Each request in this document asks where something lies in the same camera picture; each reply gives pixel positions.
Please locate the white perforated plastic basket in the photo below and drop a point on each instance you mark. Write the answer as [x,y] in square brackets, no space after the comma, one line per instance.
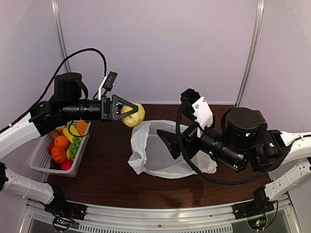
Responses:
[40,158]

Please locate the brown kiwi fruit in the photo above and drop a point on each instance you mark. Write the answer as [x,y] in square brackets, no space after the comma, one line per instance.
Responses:
[54,134]

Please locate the red fruit upper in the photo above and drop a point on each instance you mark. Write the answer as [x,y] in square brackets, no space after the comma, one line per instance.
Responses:
[50,147]

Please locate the right aluminium frame post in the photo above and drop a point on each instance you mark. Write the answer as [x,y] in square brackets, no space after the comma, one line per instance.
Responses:
[252,51]

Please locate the aluminium frame post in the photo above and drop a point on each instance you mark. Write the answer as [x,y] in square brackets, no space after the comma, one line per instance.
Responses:
[252,51]
[58,28]

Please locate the circuit board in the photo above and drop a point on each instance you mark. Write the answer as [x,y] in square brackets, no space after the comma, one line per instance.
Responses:
[257,224]
[61,223]

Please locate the pale yellow bumpy fruit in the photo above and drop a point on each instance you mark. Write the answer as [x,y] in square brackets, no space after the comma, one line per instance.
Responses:
[136,118]

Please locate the right circuit board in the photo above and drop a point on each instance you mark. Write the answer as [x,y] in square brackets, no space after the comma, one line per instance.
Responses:
[257,224]

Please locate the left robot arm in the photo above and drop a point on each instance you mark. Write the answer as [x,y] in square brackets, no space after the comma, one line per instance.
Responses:
[40,121]

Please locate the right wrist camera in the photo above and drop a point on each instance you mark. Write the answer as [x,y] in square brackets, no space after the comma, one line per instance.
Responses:
[197,110]

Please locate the white plastic bag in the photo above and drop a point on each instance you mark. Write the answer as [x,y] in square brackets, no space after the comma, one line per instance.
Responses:
[150,154]

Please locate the red fruit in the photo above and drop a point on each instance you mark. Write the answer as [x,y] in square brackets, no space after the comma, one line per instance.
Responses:
[50,147]
[66,165]

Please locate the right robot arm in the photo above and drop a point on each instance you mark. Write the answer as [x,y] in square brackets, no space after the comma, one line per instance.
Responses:
[279,147]

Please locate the red fruit lower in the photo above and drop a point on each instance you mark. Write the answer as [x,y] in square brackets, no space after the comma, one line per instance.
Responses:
[66,165]

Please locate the left circuit board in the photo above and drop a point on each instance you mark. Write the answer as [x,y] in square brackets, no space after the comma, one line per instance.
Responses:
[61,223]

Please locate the peach fruit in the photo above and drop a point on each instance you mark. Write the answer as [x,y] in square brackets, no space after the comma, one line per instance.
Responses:
[60,129]

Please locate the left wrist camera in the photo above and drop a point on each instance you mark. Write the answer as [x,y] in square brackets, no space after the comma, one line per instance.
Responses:
[106,84]

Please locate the green fruit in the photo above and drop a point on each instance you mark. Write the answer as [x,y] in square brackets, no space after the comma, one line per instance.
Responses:
[74,146]

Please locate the yellow banana bunch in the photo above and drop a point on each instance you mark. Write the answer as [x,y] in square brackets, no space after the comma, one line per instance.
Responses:
[70,132]

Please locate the yellow orange mango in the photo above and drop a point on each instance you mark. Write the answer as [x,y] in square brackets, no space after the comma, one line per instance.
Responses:
[81,127]

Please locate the yellow fruit lower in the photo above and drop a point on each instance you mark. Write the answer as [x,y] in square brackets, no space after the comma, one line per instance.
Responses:
[69,155]

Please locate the dark purple grapes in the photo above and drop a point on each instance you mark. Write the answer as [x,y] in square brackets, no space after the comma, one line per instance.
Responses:
[54,165]

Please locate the front aluminium rail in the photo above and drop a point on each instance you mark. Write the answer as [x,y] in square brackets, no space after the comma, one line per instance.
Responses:
[211,219]

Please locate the left aluminium frame post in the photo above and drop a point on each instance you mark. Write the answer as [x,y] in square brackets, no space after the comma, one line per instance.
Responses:
[58,28]

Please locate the orange fruit from bag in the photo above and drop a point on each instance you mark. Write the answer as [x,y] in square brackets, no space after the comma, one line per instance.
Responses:
[61,141]

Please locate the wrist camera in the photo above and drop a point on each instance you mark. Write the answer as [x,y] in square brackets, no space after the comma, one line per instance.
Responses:
[106,84]
[197,110]

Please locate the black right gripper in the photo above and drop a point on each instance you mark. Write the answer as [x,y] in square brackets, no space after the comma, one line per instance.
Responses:
[170,140]

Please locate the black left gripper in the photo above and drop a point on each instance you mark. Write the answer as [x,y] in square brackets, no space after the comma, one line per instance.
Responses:
[108,108]

